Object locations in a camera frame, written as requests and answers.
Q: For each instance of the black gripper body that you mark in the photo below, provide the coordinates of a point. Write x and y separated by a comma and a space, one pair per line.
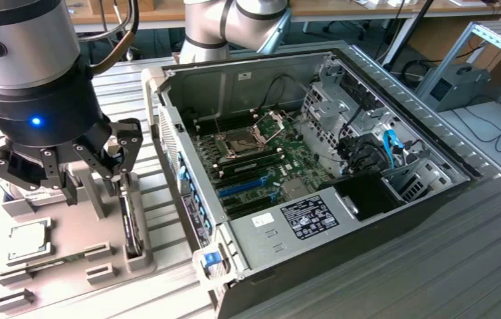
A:
41, 106

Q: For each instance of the graphics card with black fan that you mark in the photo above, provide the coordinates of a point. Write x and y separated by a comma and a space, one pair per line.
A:
129, 226

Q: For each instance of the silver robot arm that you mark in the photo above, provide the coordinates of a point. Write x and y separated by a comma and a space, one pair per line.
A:
18, 50

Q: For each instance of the blue slot latch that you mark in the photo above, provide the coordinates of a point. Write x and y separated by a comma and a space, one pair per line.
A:
192, 191
181, 173
208, 227
200, 207

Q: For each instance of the thin locking lever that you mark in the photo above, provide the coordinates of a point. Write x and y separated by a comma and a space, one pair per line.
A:
217, 128

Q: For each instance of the empty black RAM slot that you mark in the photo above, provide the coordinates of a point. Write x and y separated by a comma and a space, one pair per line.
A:
243, 157
225, 123

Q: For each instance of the CPU socket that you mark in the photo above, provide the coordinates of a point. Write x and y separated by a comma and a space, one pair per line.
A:
236, 143

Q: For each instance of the silver CPU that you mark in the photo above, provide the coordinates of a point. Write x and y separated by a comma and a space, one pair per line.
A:
25, 239

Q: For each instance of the black RAM stick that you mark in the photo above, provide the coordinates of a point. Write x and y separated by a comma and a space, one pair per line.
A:
249, 166

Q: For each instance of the blue expansion slot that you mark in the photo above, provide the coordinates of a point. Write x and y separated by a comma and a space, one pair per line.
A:
240, 187

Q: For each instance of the grey parts rack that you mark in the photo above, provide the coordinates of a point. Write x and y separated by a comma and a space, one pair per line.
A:
76, 232

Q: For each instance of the black expansion slot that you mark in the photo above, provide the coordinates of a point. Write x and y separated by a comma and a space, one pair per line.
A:
245, 202
251, 210

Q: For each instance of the metal socket cover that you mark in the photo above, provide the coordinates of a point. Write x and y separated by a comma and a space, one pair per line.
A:
271, 126

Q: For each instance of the green RAM stick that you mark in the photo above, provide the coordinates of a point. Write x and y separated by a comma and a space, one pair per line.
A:
68, 258

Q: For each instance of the green motherboard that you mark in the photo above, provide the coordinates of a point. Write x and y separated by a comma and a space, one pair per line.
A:
294, 159

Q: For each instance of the wooden desk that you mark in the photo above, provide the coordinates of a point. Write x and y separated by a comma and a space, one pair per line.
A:
454, 10
160, 18

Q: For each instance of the blue case latch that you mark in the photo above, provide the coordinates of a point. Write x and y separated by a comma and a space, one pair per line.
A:
211, 259

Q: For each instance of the silver chipset heat sink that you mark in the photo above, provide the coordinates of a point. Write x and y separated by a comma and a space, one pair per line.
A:
296, 191

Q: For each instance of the silver power supply unit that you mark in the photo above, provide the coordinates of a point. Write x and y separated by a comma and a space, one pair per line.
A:
267, 242

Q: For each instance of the open black PC case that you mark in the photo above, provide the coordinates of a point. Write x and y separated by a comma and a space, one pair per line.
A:
320, 276

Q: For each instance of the black office chair base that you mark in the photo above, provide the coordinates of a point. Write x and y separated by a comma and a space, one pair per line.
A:
338, 26

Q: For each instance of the black stand pole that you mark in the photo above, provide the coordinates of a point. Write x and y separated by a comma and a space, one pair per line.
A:
408, 31

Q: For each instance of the grey box device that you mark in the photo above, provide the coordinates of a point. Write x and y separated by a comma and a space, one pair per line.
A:
454, 86

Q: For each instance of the aluminium frame table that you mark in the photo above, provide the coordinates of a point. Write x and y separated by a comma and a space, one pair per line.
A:
498, 36

